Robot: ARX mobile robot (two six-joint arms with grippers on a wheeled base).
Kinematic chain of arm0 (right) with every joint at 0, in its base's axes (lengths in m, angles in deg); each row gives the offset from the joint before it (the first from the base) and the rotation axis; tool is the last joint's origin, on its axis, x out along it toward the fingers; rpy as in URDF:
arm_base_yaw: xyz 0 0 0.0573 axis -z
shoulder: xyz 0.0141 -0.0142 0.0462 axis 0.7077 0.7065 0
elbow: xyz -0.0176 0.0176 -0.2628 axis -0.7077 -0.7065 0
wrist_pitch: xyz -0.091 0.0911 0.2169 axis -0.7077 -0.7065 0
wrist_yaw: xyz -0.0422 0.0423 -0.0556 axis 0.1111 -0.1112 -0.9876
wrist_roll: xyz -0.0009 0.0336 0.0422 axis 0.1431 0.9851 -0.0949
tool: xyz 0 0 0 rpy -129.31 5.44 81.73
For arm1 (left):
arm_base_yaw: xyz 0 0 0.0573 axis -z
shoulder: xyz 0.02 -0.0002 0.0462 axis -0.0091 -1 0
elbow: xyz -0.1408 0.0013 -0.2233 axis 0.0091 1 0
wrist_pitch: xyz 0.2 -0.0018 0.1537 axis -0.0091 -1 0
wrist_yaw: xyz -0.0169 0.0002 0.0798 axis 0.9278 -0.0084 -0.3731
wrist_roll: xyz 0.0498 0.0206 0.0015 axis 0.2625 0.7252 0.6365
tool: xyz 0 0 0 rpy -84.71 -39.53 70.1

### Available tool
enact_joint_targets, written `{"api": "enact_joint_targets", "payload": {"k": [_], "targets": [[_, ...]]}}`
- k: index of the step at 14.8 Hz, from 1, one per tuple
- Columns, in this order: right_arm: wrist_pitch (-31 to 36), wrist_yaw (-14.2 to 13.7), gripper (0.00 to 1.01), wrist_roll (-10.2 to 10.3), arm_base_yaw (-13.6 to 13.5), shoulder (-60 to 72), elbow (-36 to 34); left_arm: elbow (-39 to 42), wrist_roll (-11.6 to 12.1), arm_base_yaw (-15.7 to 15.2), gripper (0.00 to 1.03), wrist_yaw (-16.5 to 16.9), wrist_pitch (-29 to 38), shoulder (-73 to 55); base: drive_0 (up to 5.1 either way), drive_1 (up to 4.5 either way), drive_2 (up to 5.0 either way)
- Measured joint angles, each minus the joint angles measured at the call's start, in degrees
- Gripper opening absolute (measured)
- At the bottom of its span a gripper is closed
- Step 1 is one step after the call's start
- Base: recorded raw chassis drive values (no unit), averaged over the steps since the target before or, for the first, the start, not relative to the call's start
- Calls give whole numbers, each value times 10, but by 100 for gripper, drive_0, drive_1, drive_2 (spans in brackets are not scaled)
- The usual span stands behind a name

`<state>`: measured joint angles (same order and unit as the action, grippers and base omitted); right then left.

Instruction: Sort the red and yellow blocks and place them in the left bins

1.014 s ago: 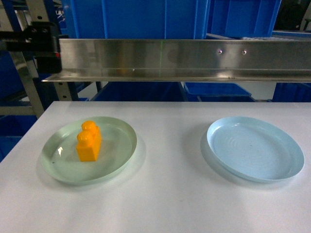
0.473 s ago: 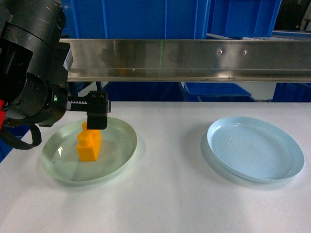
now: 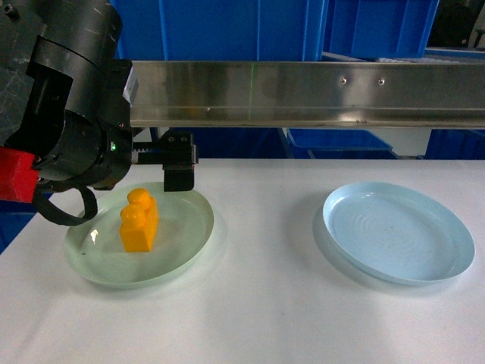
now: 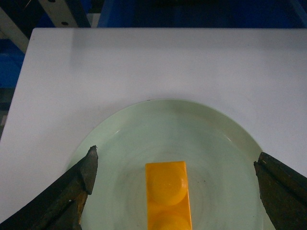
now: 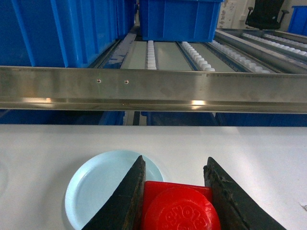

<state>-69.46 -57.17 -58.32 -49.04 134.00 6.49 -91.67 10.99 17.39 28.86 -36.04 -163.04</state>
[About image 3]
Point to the stainless steel shelf rail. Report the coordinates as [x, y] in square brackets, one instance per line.
[308, 94]

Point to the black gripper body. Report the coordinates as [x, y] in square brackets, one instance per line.
[83, 132]

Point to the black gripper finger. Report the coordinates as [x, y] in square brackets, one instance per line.
[178, 178]

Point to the blue bin upper right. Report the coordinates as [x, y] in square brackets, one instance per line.
[379, 29]

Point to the yellow two-stud toy block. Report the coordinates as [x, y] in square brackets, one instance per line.
[139, 221]

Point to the pale green round plate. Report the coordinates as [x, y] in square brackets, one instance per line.
[94, 250]

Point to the pale blue round plate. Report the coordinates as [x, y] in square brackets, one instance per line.
[397, 234]

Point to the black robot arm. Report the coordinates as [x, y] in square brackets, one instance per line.
[59, 34]

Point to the large blue plastic bin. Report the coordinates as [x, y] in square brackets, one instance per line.
[221, 30]

